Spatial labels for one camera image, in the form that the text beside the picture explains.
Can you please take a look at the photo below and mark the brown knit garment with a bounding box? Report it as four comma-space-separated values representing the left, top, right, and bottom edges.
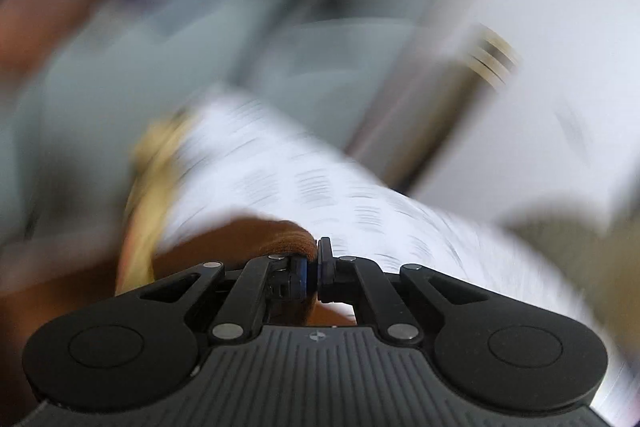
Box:
150, 218, 358, 327

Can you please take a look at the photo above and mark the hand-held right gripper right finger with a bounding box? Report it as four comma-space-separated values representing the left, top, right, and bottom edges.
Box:
316, 237, 491, 344

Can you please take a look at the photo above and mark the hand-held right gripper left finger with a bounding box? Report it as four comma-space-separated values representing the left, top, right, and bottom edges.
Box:
140, 253, 313, 343

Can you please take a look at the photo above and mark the white printed bed sheet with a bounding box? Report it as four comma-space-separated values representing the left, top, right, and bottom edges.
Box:
160, 99, 640, 413

